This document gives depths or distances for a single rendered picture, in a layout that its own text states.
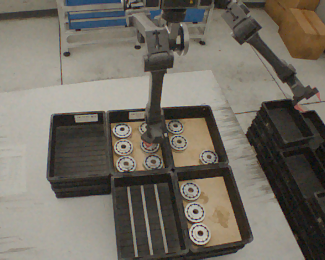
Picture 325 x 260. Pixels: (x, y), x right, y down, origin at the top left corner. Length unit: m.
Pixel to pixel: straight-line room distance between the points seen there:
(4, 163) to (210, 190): 1.15
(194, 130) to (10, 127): 1.13
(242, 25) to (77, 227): 1.20
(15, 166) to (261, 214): 1.40
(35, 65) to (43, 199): 2.04
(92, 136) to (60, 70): 1.74
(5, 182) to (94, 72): 1.82
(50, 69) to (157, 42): 2.39
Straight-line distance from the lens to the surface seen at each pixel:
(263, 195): 1.77
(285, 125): 2.47
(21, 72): 3.37
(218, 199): 1.52
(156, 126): 1.35
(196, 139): 1.67
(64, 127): 1.69
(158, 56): 1.02
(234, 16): 1.19
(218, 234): 1.45
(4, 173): 1.78
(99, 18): 3.23
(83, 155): 1.57
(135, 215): 1.41
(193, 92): 2.09
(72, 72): 3.24
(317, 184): 2.43
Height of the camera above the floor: 2.16
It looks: 52 degrees down
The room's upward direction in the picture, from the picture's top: 11 degrees clockwise
